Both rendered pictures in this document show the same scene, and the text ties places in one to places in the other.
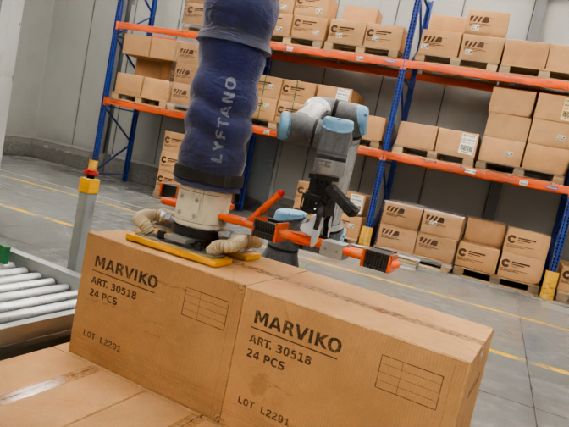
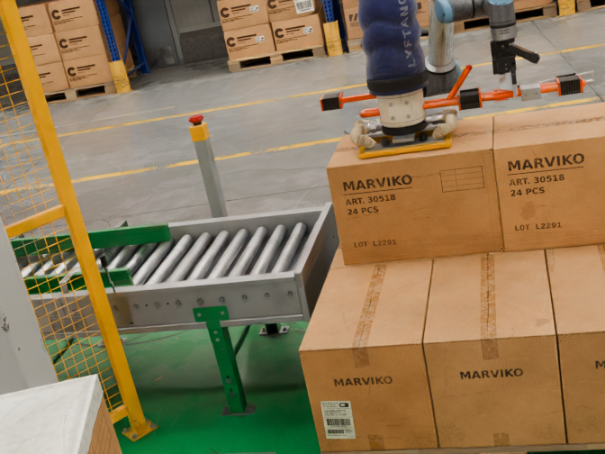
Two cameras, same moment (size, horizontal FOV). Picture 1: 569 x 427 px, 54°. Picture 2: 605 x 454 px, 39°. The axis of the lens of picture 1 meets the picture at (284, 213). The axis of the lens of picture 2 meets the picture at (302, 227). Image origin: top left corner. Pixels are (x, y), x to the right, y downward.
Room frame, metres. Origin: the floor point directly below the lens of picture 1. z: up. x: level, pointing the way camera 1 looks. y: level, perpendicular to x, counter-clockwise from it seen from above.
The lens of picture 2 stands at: (-1.16, 1.23, 1.89)
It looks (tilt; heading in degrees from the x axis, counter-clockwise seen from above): 21 degrees down; 350
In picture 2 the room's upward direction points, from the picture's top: 12 degrees counter-clockwise
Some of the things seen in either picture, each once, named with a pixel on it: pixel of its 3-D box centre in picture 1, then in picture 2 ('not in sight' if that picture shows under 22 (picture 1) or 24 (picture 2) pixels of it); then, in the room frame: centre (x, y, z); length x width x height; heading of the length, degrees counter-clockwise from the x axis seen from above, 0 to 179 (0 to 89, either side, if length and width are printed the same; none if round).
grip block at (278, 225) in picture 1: (270, 229); (469, 98); (1.70, 0.03, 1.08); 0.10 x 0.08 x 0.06; 156
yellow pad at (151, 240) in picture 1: (179, 243); (404, 142); (1.71, 0.30, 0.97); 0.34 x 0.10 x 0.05; 66
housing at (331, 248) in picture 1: (334, 249); (530, 92); (1.61, -0.16, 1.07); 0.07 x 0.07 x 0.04; 66
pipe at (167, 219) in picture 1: (198, 230); (403, 125); (1.80, 0.26, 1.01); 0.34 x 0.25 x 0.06; 66
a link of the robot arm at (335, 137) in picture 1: (334, 138); (501, 7); (1.65, -0.10, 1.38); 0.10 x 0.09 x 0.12; 173
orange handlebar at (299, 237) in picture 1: (272, 224); (455, 92); (1.83, 0.03, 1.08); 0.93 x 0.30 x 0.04; 66
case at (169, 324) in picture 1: (189, 310); (419, 190); (1.80, 0.24, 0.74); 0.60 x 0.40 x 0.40; 64
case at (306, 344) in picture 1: (358, 375); (582, 173); (1.53, -0.29, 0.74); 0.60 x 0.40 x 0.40; 64
